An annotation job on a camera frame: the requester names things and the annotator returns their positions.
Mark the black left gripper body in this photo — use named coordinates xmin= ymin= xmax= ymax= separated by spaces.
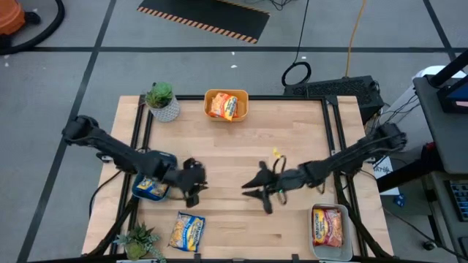
xmin=162 ymin=158 xmax=207 ymax=210

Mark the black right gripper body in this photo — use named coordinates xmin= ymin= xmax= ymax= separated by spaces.
xmin=257 ymin=160 xmax=310 ymax=216

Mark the blue Maruchan ramen pack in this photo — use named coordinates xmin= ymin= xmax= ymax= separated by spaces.
xmin=135 ymin=176 xmax=170 ymax=198
xmin=168 ymin=211 xmax=205 ymax=253

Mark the red Maruchan ramen pack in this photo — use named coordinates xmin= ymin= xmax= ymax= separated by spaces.
xmin=312 ymin=207 xmax=344 ymax=248

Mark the orange Maruchan chicken ramen pack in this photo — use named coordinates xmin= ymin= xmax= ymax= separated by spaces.
xmin=208 ymin=92 xmax=239 ymax=122

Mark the teal plastic bin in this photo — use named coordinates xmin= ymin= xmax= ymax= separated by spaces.
xmin=130 ymin=151 xmax=179 ymax=202

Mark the succulent in white patterned pot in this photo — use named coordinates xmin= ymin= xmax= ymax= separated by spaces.
xmin=144 ymin=81 xmax=181 ymax=123

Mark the trailing succulent in dark pot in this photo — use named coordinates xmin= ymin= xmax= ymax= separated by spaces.
xmin=113 ymin=222 xmax=165 ymax=262

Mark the grey plastic bin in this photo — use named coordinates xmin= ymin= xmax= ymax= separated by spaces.
xmin=309 ymin=203 xmax=354 ymax=262

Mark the yellow plastic bin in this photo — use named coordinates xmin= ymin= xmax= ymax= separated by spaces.
xmin=203 ymin=88 xmax=250 ymax=123

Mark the white paper sheet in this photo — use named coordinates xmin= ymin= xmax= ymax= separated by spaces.
xmin=373 ymin=164 xmax=402 ymax=197

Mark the black computer case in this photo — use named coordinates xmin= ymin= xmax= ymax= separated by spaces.
xmin=283 ymin=75 xmax=385 ymax=124

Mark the grey desk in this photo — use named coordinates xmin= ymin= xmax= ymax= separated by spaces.
xmin=412 ymin=75 xmax=468 ymax=175

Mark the black hazard-striped floor mat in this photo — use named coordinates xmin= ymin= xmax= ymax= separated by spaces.
xmin=137 ymin=0 xmax=271 ymax=45

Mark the black keyboard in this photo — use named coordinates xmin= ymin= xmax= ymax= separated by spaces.
xmin=445 ymin=180 xmax=468 ymax=223

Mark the black monitor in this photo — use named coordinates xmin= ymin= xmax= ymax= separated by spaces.
xmin=437 ymin=82 xmax=468 ymax=114

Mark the black metal bar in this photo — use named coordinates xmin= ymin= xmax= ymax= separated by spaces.
xmin=425 ymin=50 xmax=468 ymax=88

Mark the orange shop vacuum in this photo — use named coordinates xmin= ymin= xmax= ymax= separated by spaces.
xmin=0 ymin=0 xmax=26 ymax=36

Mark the black metal table frame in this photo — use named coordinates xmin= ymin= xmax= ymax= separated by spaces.
xmin=87 ymin=94 xmax=394 ymax=263

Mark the black coiled floor cable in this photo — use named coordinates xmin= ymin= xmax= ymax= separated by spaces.
xmin=280 ymin=0 xmax=313 ymax=88

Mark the yellow cable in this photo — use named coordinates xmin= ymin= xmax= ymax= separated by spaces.
xmin=344 ymin=0 xmax=368 ymax=78

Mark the black vacuum hose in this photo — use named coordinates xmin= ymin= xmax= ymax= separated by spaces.
xmin=0 ymin=0 xmax=66 ymax=56

